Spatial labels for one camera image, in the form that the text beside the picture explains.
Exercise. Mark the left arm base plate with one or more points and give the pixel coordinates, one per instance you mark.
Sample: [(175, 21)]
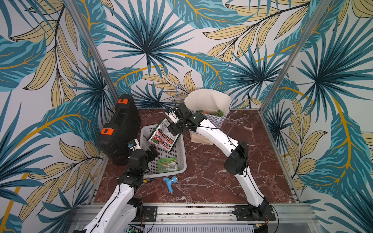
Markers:
[(145, 214)]

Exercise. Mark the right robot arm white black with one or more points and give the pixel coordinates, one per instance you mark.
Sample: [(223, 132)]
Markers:
[(236, 152)]

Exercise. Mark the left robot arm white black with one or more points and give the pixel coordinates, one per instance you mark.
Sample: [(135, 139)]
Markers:
[(122, 207)]

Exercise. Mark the blue hose nozzle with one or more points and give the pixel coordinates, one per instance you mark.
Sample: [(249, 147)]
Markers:
[(169, 182)]

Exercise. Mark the white perforated plastic basket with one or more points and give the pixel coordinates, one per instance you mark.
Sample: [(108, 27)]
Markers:
[(178, 152)]

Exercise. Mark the black tool case orange latches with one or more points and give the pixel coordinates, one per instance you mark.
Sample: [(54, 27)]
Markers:
[(123, 127)]

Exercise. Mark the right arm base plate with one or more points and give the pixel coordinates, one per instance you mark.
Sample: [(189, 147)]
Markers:
[(251, 213)]

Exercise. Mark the green white barcode packet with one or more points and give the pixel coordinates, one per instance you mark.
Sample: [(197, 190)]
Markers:
[(162, 137)]

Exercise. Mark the left corner aluminium post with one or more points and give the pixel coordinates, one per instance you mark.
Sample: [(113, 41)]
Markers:
[(83, 27)]

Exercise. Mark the paper bag blue checkered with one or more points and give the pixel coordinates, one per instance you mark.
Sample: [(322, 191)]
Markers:
[(209, 102)]

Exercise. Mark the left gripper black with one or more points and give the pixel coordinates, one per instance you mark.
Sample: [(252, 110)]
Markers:
[(153, 150)]

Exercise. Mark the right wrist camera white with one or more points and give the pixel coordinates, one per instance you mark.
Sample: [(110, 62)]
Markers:
[(171, 114)]

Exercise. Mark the yellow black pliers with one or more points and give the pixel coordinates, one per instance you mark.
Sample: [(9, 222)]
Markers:
[(147, 180)]

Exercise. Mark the small green flat packet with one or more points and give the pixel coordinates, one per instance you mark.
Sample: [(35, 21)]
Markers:
[(166, 165)]

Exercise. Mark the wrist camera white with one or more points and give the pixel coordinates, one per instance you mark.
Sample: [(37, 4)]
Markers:
[(133, 145), (171, 114)]

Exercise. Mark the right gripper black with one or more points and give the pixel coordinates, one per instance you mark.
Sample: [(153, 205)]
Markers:
[(178, 126)]

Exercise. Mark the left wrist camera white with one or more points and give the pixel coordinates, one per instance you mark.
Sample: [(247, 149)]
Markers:
[(133, 145)]

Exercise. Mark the right corner aluminium post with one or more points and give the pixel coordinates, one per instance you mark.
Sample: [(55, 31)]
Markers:
[(309, 28)]

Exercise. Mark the corner aluminium post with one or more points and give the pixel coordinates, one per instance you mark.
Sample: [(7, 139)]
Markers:
[(309, 28), (83, 27)]

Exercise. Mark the aluminium front rail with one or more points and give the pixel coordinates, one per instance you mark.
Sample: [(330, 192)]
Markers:
[(219, 218)]

